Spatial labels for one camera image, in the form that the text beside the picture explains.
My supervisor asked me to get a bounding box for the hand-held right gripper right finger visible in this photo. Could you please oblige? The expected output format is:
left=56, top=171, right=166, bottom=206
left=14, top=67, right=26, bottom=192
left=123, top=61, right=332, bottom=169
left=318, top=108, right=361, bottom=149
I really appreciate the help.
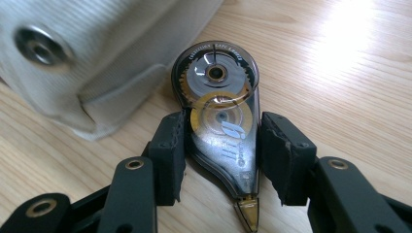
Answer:
left=258, top=111, right=318, bottom=207

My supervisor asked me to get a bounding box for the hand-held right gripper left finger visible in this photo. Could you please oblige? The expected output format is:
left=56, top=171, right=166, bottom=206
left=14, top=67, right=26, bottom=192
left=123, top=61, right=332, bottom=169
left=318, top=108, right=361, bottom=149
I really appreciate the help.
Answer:
left=142, top=110, right=189, bottom=208

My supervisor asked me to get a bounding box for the transparent grey correction tape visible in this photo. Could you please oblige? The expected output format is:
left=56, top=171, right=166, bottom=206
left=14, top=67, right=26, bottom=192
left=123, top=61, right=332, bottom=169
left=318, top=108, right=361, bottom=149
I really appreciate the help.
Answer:
left=170, top=40, right=261, bottom=233

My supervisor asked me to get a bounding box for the white pencil case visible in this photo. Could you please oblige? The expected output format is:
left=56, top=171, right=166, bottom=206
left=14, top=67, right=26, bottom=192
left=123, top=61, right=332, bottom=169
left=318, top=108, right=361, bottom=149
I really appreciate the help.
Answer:
left=0, top=0, right=225, bottom=142

